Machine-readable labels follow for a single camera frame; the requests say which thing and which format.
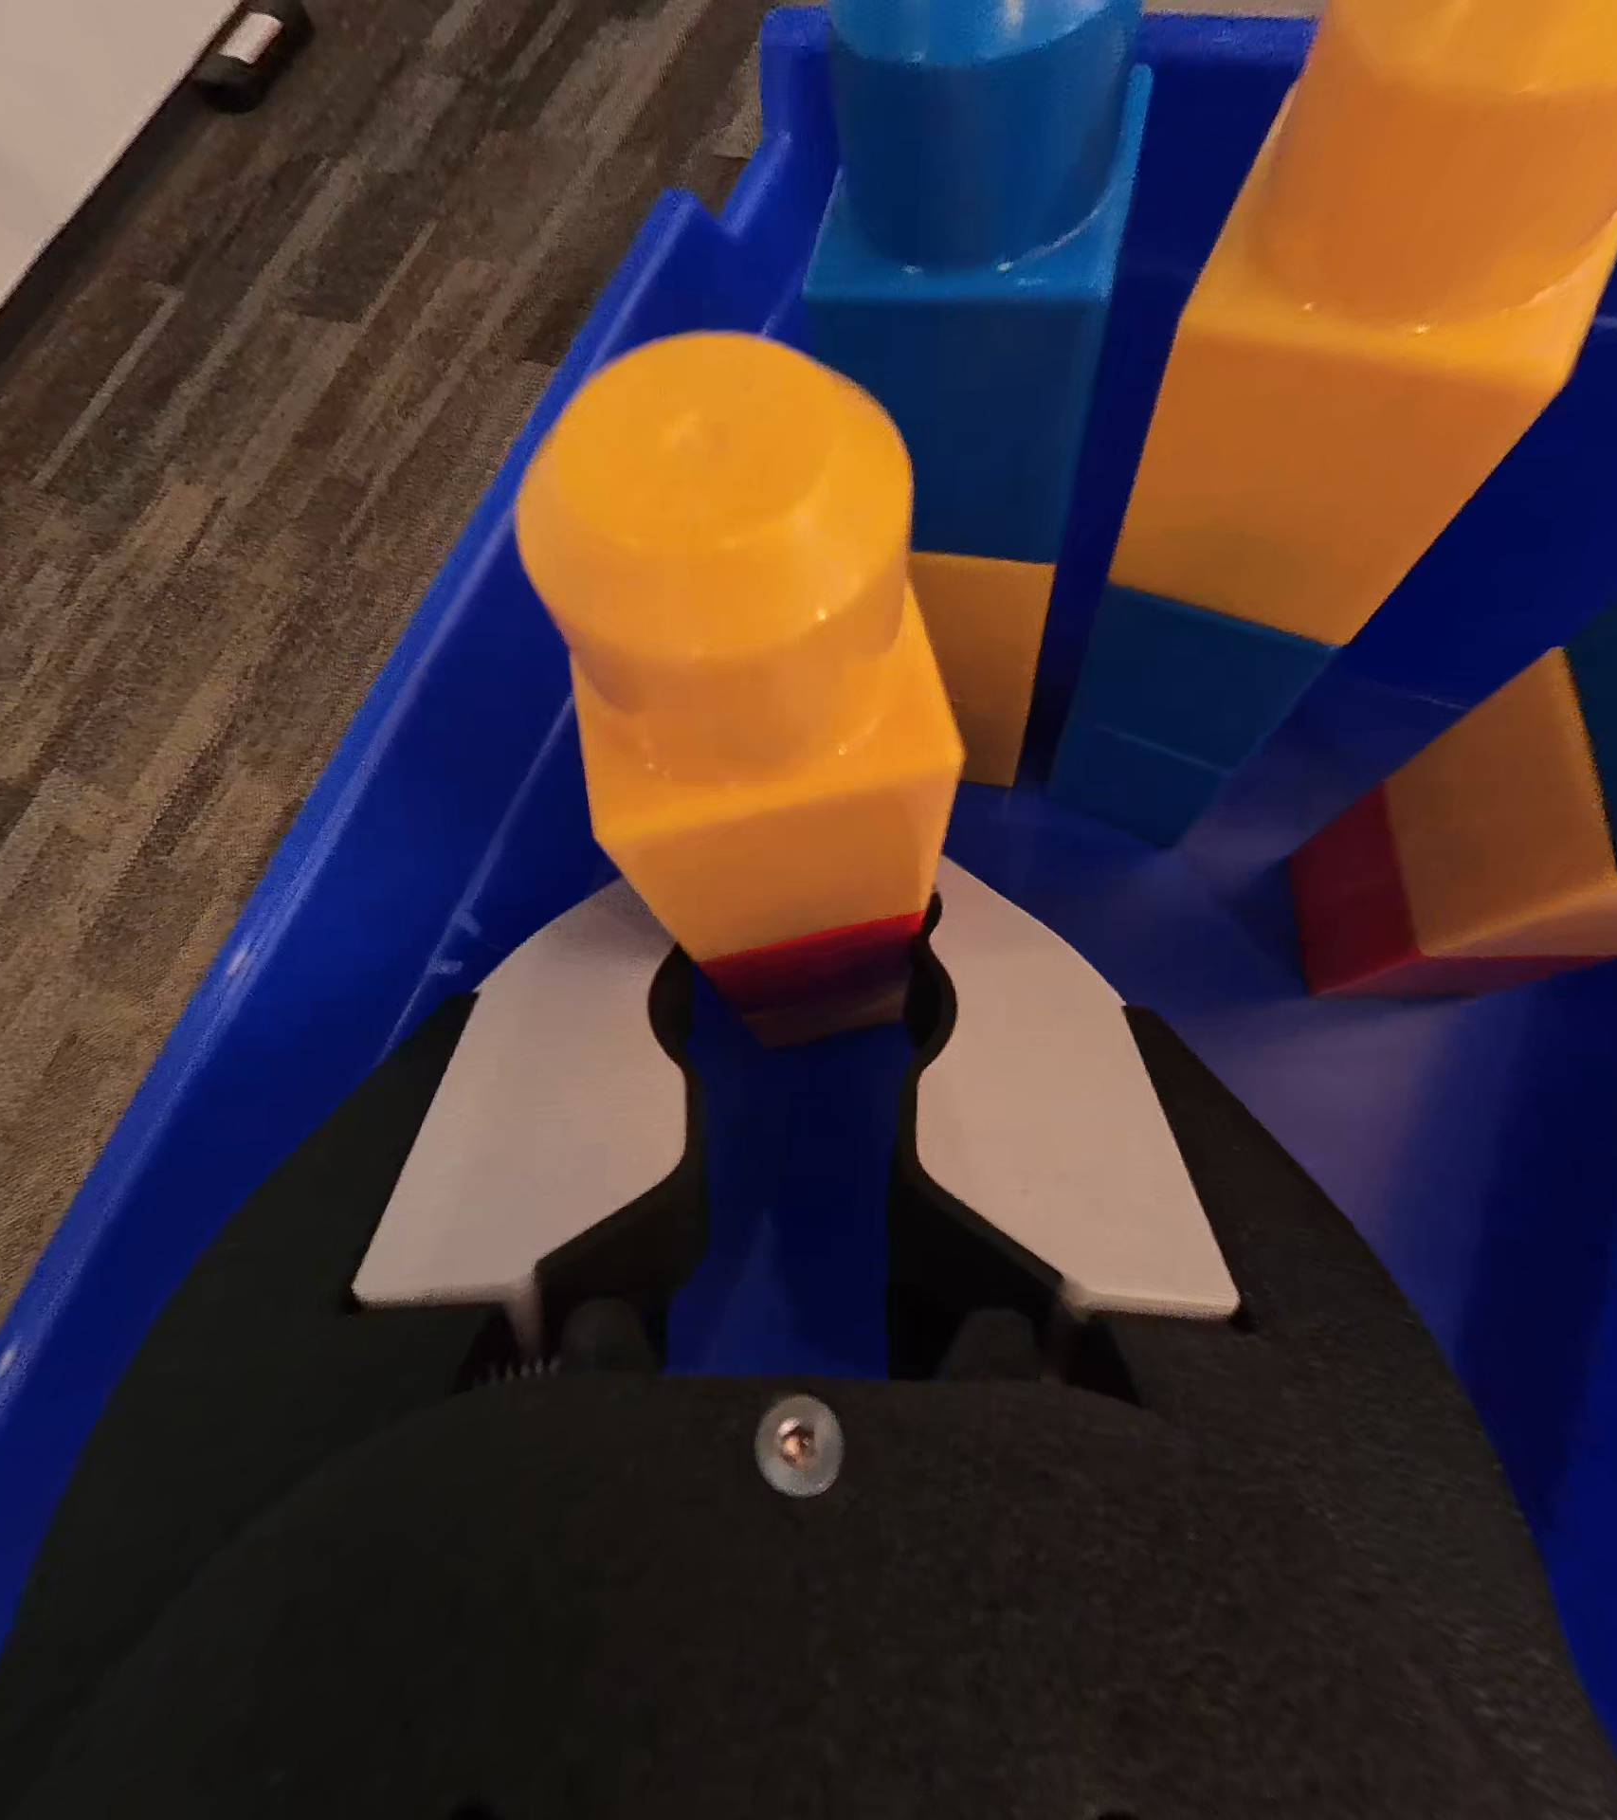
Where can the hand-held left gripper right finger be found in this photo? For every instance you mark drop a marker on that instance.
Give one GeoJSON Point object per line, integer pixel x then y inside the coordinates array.
{"type": "Point", "coordinates": [1051, 1138]}

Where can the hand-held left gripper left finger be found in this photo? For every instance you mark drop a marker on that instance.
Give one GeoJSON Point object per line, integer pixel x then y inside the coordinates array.
{"type": "Point", "coordinates": [539, 1138]}

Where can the red toy block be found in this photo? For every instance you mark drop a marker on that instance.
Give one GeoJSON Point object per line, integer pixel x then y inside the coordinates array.
{"type": "Point", "coordinates": [808, 975]}
{"type": "Point", "coordinates": [1348, 910]}

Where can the blue plastic bin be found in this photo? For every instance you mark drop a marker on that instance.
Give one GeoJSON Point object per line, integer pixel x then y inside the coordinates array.
{"type": "Point", "coordinates": [1392, 1138]}

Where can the yellow toy block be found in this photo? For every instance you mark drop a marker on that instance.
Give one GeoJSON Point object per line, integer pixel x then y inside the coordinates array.
{"type": "Point", "coordinates": [1506, 838]}
{"type": "Point", "coordinates": [1348, 427]}
{"type": "Point", "coordinates": [994, 654]}
{"type": "Point", "coordinates": [751, 796]}

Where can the blue toy block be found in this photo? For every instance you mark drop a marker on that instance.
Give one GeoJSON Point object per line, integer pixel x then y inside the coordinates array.
{"type": "Point", "coordinates": [965, 383]}
{"type": "Point", "coordinates": [1178, 711]}

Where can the small black object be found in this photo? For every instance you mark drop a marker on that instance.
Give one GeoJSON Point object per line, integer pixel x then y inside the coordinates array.
{"type": "Point", "coordinates": [247, 57]}

